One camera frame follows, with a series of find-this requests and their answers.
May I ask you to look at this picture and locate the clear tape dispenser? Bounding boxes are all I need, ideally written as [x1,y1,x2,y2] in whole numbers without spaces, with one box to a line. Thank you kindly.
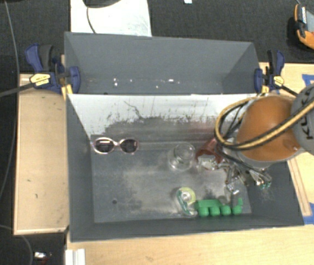
[175,186,198,216]

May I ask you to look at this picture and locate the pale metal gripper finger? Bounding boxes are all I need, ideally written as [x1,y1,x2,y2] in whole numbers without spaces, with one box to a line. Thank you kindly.
[226,182,242,204]

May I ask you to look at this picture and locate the red-brown flat block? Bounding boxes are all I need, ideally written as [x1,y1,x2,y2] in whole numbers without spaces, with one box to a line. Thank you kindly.
[196,139,221,163]

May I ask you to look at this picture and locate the green toy block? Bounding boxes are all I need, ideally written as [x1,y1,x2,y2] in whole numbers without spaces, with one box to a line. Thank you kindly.
[195,197,244,218]

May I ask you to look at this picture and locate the clear glass cup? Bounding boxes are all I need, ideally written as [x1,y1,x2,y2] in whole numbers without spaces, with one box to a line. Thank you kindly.
[167,142,196,172]

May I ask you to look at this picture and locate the grey metal bin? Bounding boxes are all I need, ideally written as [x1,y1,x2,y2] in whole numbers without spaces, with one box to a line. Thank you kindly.
[63,31,305,243]

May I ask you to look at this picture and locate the pink framed sunglasses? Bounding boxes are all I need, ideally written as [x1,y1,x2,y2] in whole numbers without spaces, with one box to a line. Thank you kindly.
[91,137,140,155]

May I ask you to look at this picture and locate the pale wood board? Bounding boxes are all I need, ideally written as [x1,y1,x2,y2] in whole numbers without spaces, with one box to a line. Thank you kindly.
[13,73,313,236]

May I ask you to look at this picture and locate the clear crumpled plastic piece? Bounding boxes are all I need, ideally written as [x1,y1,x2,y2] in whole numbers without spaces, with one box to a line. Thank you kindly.
[197,155,223,173]

